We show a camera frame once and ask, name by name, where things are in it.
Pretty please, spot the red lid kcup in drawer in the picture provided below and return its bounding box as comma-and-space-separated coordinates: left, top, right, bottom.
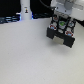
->
50, 24, 57, 30

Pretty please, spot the black monitor with blue light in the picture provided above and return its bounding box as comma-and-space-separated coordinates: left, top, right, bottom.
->
0, 0, 21, 24

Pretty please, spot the green lid kcup pod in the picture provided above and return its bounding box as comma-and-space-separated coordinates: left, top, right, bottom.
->
59, 21, 66, 27

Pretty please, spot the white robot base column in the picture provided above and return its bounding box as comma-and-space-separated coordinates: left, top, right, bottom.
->
20, 0, 32, 20

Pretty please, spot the red lid kcup front right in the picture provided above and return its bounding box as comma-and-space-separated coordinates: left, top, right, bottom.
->
65, 31, 73, 37

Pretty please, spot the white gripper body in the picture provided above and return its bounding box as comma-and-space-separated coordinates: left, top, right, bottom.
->
51, 3, 80, 25

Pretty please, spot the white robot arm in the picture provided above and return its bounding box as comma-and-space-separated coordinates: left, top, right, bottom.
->
51, 0, 84, 21

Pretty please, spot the black kcup holder drawer box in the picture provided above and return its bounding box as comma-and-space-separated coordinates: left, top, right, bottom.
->
46, 18, 76, 47

